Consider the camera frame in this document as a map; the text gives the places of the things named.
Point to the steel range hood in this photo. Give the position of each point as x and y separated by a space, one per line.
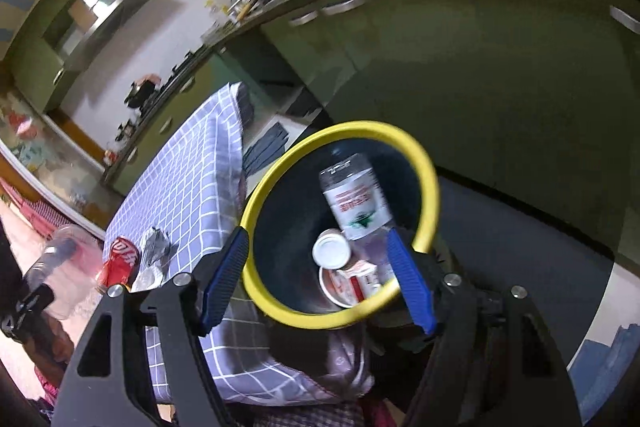
95 17

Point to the clear plastic cup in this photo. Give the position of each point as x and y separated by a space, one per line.
80 277

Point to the red checked apron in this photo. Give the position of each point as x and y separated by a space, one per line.
35 212

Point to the white snack wrapper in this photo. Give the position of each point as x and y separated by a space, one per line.
156 247

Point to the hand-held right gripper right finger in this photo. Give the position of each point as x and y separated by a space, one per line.
407 282

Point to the glass door with decals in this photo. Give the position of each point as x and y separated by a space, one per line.
50 152

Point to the white pill bottle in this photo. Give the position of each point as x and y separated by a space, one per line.
331 249

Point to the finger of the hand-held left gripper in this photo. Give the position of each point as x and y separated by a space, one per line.
55 256

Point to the red soda can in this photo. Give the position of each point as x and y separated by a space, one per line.
117 264

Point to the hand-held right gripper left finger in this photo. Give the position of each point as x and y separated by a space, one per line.
225 277

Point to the black pot with lid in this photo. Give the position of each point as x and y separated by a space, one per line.
142 91

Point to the green lower cabinets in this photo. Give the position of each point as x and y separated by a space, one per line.
450 57

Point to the yellow-rimmed black trash bin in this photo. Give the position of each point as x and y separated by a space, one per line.
280 187

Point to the clear plastic water bottle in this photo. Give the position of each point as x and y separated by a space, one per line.
357 202

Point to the red paper bucket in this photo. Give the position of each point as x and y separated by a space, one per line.
342 292

